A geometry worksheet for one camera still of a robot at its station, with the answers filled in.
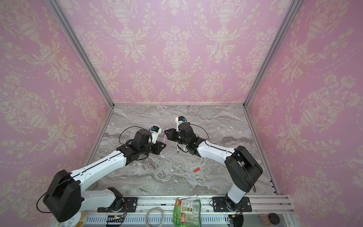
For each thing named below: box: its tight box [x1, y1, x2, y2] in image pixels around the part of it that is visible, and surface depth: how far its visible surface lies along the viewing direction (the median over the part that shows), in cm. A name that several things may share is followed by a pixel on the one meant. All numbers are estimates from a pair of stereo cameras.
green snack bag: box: [172, 198, 202, 227], surface depth 72 cm
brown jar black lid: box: [259, 212, 281, 226], surface depth 64 cm
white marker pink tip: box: [178, 194, 199, 200], surface depth 78 cm
